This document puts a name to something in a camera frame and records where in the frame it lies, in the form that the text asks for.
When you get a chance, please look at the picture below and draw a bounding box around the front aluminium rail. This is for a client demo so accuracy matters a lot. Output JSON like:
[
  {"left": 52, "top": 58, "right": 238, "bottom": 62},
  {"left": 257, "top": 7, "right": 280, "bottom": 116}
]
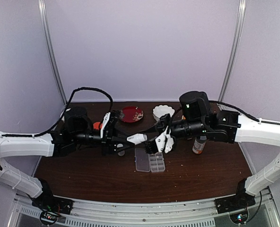
[{"left": 11, "top": 185, "right": 277, "bottom": 227}]

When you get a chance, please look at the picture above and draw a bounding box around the right aluminium frame post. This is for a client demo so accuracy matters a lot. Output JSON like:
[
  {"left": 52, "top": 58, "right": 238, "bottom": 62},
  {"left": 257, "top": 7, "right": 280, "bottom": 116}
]
[{"left": 218, "top": 0, "right": 247, "bottom": 101}]

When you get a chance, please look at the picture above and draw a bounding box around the left aluminium frame post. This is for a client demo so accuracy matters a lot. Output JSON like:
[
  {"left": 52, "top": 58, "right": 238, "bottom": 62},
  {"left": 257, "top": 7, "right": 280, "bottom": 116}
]
[{"left": 38, "top": 0, "right": 67, "bottom": 105}]

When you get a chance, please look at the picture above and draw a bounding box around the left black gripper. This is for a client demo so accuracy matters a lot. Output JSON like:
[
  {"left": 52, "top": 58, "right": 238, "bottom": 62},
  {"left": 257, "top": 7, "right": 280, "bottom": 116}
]
[{"left": 72, "top": 125, "right": 135, "bottom": 157}]

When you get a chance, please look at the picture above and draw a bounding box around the white scalloped bowl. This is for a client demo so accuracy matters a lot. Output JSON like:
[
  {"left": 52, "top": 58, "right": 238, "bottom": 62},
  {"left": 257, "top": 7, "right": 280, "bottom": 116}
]
[{"left": 152, "top": 105, "right": 175, "bottom": 121}]

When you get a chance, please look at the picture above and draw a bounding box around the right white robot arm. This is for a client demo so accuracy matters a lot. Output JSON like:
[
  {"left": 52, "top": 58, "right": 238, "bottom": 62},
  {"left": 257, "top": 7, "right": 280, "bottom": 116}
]
[{"left": 144, "top": 91, "right": 280, "bottom": 209}]

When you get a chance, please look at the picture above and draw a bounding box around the clear plastic pill organizer box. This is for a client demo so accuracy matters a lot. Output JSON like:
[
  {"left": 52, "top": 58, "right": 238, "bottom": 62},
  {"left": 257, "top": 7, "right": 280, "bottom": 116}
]
[{"left": 134, "top": 148, "right": 166, "bottom": 173}]

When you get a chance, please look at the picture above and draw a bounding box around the aluminium frame post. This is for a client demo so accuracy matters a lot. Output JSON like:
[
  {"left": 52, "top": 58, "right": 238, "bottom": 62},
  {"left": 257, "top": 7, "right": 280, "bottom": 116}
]
[
  {"left": 38, "top": 0, "right": 67, "bottom": 105},
  {"left": 218, "top": 0, "right": 247, "bottom": 101}
]

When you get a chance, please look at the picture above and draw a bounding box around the orange capped pill bottle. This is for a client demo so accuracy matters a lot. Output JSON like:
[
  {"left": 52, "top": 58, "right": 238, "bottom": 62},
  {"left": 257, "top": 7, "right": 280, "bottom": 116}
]
[{"left": 93, "top": 122, "right": 101, "bottom": 130}]

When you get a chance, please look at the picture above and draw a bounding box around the red floral plate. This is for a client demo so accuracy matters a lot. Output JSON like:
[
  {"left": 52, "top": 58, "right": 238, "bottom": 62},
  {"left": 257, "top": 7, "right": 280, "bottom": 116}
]
[{"left": 120, "top": 106, "right": 144, "bottom": 123}]

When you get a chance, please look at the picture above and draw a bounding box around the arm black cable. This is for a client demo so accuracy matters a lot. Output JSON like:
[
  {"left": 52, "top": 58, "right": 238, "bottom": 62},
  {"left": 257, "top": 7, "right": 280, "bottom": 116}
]
[
  {"left": 0, "top": 87, "right": 114, "bottom": 140},
  {"left": 208, "top": 100, "right": 280, "bottom": 127}
]

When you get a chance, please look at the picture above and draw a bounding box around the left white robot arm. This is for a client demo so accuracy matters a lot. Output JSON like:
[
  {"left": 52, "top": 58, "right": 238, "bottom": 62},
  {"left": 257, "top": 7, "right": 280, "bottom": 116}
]
[{"left": 0, "top": 106, "right": 147, "bottom": 210}]

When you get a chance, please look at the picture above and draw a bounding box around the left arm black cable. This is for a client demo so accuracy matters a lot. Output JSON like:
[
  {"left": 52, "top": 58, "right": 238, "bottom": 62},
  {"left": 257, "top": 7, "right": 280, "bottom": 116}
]
[{"left": 0, "top": 87, "right": 114, "bottom": 140}]

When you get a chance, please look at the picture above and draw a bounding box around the white bottle cap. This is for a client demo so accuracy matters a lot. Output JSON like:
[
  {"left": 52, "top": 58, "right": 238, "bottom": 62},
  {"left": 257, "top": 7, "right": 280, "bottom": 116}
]
[{"left": 118, "top": 151, "right": 125, "bottom": 157}]

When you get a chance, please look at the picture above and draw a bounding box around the grey capped orange label bottle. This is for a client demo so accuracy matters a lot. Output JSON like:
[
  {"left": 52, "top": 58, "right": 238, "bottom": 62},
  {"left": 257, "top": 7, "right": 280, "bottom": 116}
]
[{"left": 192, "top": 136, "right": 207, "bottom": 155}]

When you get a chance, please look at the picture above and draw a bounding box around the small white pill bottle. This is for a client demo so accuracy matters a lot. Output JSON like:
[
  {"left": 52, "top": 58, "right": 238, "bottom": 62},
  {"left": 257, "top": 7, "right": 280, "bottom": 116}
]
[{"left": 126, "top": 133, "right": 148, "bottom": 145}]

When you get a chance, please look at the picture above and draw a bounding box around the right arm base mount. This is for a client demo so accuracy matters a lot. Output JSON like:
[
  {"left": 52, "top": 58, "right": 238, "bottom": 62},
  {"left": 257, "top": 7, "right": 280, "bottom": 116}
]
[{"left": 215, "top": 195, "right": 256, "bottom": 225}]

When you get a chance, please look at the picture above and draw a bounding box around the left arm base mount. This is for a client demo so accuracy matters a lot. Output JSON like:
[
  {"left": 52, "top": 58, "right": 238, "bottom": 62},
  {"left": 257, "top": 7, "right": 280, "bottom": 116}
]
[{"left": 29, "top": 196, "right": 73, "bottom": 226}]

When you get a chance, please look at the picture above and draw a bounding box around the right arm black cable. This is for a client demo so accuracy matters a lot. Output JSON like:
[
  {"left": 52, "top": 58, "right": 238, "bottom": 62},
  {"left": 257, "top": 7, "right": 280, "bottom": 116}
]
[{"left": 208, "top": 100, "right": 280, "bottom": 127}]

